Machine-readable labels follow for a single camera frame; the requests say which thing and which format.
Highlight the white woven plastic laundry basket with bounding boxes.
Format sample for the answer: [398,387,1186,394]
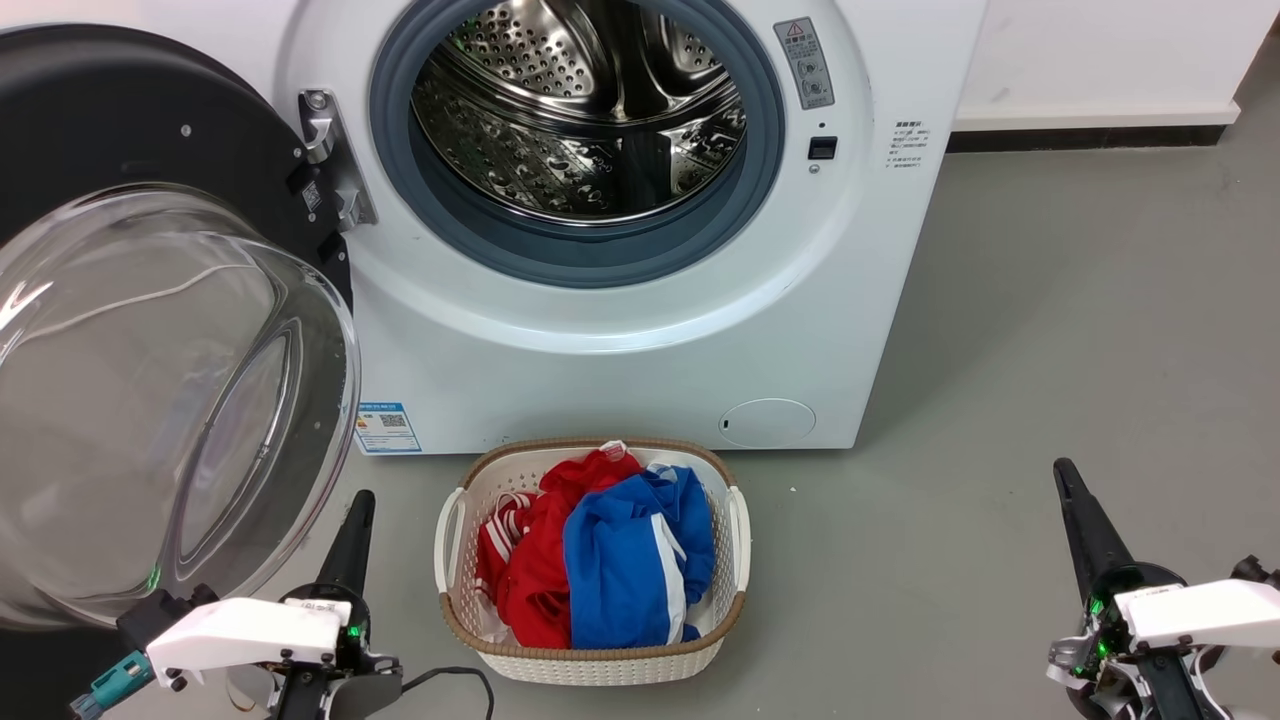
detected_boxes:
[433,437,752,687]

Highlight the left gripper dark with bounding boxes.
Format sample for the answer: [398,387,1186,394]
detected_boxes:
[262,490,403,691]

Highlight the teal cable connector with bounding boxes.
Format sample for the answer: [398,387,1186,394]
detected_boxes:
[69,650,157,720]

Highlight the white front-load washing machine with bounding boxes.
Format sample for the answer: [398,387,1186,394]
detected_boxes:
[270,0,991,457]

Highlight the silver metal door hinge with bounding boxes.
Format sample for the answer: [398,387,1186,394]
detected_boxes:
[297,88,379,232]

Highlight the white power cable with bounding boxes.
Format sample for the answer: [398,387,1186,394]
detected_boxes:
[0,264,253,333]

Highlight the black round glass washer door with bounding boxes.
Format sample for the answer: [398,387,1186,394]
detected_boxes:
[0,24,363,633]

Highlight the red garment with white stripes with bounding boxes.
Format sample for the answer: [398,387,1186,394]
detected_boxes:
[475,443,645,651]

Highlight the round white filter cover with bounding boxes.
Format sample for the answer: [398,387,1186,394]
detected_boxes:
[718,399,818,449]

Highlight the blue garment with white stripe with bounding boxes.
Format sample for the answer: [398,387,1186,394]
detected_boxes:
[562,464,718,649]

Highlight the blue energy label sticker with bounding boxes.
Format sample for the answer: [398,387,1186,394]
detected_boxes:
[355,402,424,456]

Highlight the grey warning label sticker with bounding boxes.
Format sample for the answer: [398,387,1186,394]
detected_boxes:
[772,17,837,112]

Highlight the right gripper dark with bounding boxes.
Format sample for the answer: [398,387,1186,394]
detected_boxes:
[1046,458,1233,720]

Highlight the small black text sticker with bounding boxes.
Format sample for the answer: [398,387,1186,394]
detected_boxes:
[886,120,931,169]

